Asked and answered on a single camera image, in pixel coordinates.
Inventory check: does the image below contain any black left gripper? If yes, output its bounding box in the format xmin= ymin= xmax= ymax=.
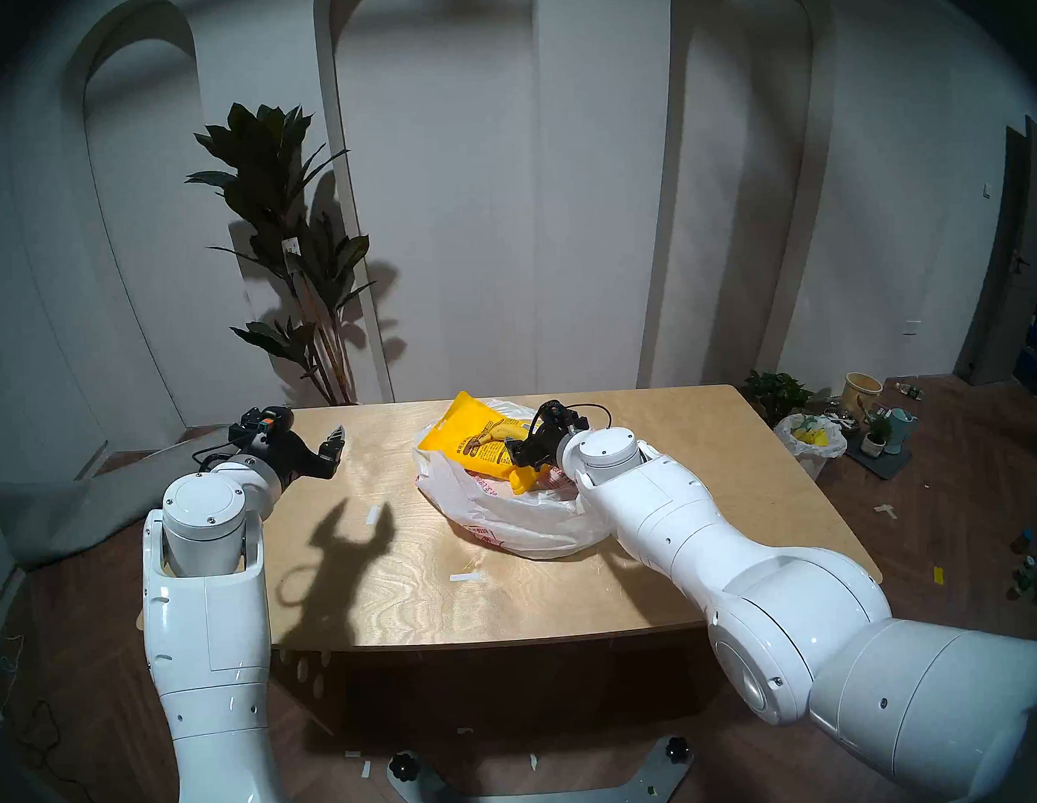
xmin=241 ymin=424 xmax=350 ymax=498

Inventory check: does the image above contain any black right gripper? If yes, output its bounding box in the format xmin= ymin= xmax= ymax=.
xmin=502 ymin=402 xmax=592 ymax=472

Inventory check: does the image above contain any yellow banana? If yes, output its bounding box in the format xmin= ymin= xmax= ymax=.
xmin=473 ymin=419 xmax=535 ymax=450

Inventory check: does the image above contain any yellow snack bag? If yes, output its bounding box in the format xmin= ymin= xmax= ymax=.
xmin=414 ymin=387 xmax=559 ymax=501

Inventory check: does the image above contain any white red-printed plastic bag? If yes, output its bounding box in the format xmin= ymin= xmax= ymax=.
xmin=410 ymin=393 xmax=617 ymax=567

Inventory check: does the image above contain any white bag-lined waste bin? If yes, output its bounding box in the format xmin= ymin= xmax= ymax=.
xmin=773 ymin=411 xmax=851 ymax=483

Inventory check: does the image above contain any light wooden table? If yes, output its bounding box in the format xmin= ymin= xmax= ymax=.
xmin=253 ymin=378 xmax=890 ymax=742

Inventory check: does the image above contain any small bushy green plant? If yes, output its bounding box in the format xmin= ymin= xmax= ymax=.
xmin=739 ymin=367 xmax=817 ymax=431

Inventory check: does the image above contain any grey cloth on floor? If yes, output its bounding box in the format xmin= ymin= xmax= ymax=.
xmin=0 ymin=426 xmax=244 ymax=573

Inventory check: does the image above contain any tall dark-leaved potted plant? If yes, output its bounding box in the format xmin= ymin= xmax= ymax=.
xmin=182 ymin=97 xmax=384 ymax=414

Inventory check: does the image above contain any beige ceramic pot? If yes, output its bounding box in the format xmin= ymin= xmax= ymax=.
xmin=842 ymin=370 xmax=887 ymax=418

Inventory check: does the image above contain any tiny plant in white pot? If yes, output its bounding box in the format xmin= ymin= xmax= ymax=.
xmin=858 ymin=411 xmax=893 ymax=460

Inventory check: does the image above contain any dark floor mat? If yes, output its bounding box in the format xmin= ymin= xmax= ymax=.
xmin=845 ymin=435 xmax=913 ymax=484

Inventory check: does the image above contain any teal watering can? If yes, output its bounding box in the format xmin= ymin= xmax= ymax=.
xmin=882 ymin=406 xmax=921 ymax=457

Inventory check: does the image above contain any dark grey door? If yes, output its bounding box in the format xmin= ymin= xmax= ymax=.
xmin=942 ymin=117 xmax=1037 ymax=388

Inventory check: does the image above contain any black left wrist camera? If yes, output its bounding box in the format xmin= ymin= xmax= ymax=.
xmin=226 ymin=403 xmax=296 ymax=445

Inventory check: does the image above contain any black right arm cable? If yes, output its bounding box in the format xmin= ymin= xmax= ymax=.
xmin=539 ymin=396 xmax=614 ymax=436

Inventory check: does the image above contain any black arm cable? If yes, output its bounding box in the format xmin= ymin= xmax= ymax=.
xmin=539 ymin=396 xmax=614 ymax=436
xmin=190 ymin=442 xmax=249 ymax=472

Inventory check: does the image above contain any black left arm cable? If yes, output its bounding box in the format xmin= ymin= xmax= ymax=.
xmin=190 ymin=442 xmax=249 ymax=472

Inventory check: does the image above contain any grey metal robot base plate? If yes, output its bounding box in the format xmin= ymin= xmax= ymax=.
xmin=387 ymin=735 xmax=699 ymax=803

